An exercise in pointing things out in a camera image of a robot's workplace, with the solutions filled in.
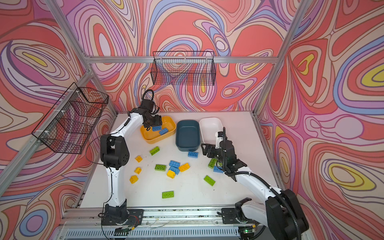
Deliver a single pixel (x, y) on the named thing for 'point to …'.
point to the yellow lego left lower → (133, 179)
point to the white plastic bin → (209, 127)
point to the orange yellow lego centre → (184, 167)
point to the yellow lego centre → (171, 174)
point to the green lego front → (168, 194)
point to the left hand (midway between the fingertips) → (158, 121)
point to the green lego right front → (209, 180)
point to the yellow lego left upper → (139, 159)
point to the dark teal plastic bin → (188, 136)
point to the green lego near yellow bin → (154, 151)
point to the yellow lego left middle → (138, 170)
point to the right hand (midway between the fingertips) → (207, 148)
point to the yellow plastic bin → (154, 137)
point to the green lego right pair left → (212, 163)
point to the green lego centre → (160, 167)
